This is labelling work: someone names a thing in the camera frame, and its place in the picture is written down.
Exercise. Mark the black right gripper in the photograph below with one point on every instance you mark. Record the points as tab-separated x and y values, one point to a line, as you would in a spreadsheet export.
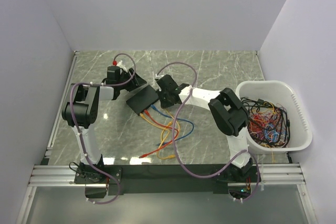
163	104

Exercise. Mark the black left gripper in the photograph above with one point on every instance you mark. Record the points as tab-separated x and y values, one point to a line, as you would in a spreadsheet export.
136	82

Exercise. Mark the black network switch box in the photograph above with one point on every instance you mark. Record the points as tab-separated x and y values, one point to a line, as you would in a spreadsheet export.
142	100

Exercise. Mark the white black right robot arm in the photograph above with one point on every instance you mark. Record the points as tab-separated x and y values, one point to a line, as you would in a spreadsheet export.
229	114

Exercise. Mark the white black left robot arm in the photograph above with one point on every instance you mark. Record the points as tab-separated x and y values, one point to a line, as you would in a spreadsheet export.
80	111

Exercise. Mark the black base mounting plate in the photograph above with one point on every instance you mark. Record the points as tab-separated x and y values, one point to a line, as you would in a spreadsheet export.
143	179

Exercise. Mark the white plastic basket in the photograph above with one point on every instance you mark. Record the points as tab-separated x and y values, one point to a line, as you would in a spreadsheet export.
277	122

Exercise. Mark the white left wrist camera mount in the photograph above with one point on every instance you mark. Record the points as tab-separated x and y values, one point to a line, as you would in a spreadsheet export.
120	64

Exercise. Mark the aluminium front frame rail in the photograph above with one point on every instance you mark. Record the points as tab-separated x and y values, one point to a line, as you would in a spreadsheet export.
62	176

